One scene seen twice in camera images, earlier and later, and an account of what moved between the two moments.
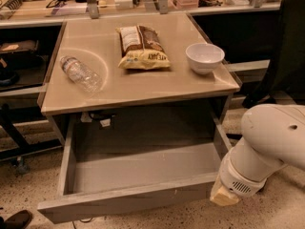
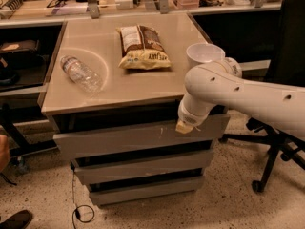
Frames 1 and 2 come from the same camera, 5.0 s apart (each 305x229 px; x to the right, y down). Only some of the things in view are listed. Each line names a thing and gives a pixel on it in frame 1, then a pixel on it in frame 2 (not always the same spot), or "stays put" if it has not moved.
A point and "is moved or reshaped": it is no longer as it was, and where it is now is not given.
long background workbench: (30, 4) stays put
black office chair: (285, 82) stays put
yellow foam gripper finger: (219, 196) to (183, 127)
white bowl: (204, 57) stays put
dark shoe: (18, 220) stays put
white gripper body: (236, 179) to (188, 117)
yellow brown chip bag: (142, 48) stays put
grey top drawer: (136, 159) is moved or reshaped
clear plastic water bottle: (78, 72) stays put
